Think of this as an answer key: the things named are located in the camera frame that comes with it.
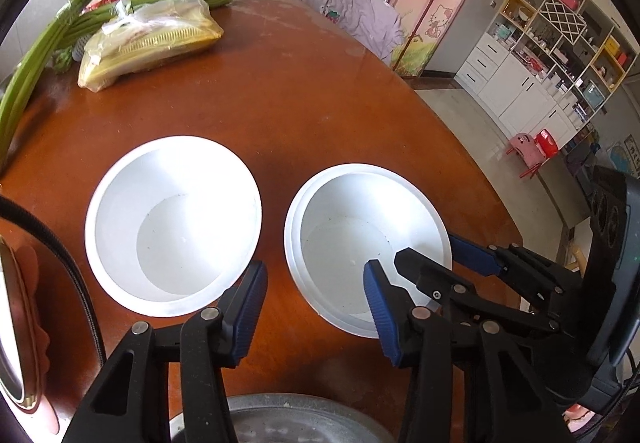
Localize round steel pan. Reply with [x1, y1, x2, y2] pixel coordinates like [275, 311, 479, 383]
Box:
[0, 243, 37, 405]

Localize green leafy vegetable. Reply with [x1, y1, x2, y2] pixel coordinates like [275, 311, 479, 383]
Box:
[50, 48, 76, 74]

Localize bag of yellow corn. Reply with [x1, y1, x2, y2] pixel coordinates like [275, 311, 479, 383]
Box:
[77, 0, 225, 92]

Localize purple cloth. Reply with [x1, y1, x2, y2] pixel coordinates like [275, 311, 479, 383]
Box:
[295, 0, 405, 66]

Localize large steel basin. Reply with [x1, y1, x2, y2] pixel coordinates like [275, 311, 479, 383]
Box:
[167, 393, 398, 443]

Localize pink plastic stool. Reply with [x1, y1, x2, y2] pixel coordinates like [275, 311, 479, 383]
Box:
[506, 132, 543, 180]

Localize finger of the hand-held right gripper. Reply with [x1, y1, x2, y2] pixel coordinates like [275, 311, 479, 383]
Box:
[394, 247, 563, 336]
[447, 233, 586, 310]

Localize white shelf cabinet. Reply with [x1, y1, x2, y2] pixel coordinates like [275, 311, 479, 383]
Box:
[452, 0, 640, 148]

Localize celery bunch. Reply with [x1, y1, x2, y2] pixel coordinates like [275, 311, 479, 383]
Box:
[0, 0, 111, 168]

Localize person's right hand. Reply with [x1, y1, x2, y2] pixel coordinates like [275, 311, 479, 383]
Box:
[563, 403, 602, 430]

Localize black cable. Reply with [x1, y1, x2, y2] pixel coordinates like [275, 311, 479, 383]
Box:
[0, 195, 106, 366]

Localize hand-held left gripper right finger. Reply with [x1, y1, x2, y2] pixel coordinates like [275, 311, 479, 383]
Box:
[362, 259, 575, 443]

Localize red plastic stool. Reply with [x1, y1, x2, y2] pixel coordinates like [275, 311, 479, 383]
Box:
[532, 130, 563, 158]

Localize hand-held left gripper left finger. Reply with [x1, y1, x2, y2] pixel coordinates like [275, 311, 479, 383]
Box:
[60, 260, 268, 443]

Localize wall chart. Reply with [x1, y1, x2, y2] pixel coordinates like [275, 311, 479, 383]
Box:
[607, 133, 640, 174]

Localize white bowls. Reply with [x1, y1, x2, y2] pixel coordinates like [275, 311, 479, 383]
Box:
[283, 164, 453, 339]

